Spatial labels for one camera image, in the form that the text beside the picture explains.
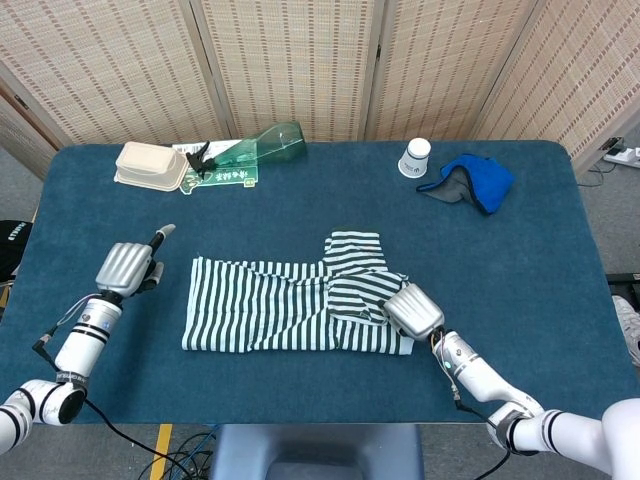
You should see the white paper sheet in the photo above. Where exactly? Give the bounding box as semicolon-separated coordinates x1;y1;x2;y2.
172;141;241;154

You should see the green white striped T-shirt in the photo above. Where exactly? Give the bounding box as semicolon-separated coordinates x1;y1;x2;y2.
180;229;416;356

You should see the green printed card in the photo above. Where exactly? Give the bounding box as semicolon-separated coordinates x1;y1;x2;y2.
179;164;261;196

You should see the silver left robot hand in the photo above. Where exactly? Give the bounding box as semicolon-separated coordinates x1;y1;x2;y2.
94;223;177;301

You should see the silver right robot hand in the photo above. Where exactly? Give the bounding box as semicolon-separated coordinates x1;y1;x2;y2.
382;283;446;341

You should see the black bag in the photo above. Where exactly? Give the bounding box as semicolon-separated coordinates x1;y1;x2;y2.
0;219;34;281

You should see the woven folding screen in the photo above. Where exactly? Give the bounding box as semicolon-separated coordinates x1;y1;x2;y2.
0;0;640;176

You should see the blue carpet table mat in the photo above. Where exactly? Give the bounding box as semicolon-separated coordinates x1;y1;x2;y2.
0;140;640;426

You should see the floor cable bundle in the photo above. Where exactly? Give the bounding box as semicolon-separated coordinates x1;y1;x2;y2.
134;424;221;480

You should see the white paper cup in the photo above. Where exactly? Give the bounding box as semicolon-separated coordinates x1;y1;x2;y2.
397;137;432;178

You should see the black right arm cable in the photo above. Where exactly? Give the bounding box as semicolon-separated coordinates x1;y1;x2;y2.
452;394;511;480

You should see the green spray bottle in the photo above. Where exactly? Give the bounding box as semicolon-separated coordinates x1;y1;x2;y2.
185;122;309;177

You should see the white sneaker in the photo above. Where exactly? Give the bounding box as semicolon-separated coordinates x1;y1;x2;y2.
612;294;640;367

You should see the beige plastic food container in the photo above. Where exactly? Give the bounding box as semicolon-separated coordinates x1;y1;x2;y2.
113;141;190;193

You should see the blue and grey cloth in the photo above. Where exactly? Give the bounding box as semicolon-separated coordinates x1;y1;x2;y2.
415;152;516;216

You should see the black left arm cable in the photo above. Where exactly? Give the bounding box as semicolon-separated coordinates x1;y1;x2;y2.
32;335;201;480

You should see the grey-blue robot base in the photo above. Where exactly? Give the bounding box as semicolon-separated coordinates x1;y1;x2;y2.
209;423;425;480

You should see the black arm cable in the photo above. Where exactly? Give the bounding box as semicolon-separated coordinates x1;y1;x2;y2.
32;335;201;480
452;394;511;480

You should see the white power strip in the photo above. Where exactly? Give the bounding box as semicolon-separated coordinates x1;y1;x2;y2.
602;144;640;169

